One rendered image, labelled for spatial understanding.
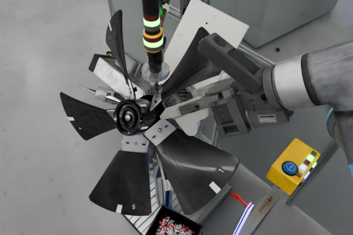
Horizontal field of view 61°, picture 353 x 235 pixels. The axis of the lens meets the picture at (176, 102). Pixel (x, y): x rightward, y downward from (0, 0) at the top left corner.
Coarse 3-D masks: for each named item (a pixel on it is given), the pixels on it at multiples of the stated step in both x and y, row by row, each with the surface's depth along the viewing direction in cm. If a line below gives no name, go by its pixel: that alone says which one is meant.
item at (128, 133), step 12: (144, 96) 105; (120, 108) 97; (132, 108) 95; (144, 108) 94; (156, 108) 102; (120, 120) 97; (132, 120) 95; (144, 120) 93; (156, 120) 101; (120, 132) 97; (132, 132) 94
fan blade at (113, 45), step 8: (112, 16) 102; (120, 16) 96; (112, 24) 103; (120, 24) 96; (112, 32) 104; (120, 32) 97; (112, 40) 106; (120, 40) 98; (112, 48) 110; (120, 48) 99; (120, 56) 101; (120, 64) 103
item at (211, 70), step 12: (204, 36) 89; (192, 48) 92; (192, 60) 88; (204, 60) 83; (180, 72) 90; (192, 72) 85; (204, 72) 81; (216, 72) 79; (168, 84) 93; (180, 84) 87; (192, 84) 83; (168, 96) 89
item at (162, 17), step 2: (168, 0) 79; (168, 2) 78; (168, 4) 78; (164, 8) 76; (164, 10) 76; (166, 10) 76; (164, 12) 75; (166, 12) 76; (160, 14) 75; (164, 14) 75; (160, 16) 74; (162, 16) 74; (164, 16) 75; (160, 18) 73; (162, 18) 74; (160, 20) 73; (162, 20) 73; (160, 22) 72; (162, 22) 73; (160, 24) 72; (162, 24) 73; (160, 26) 72
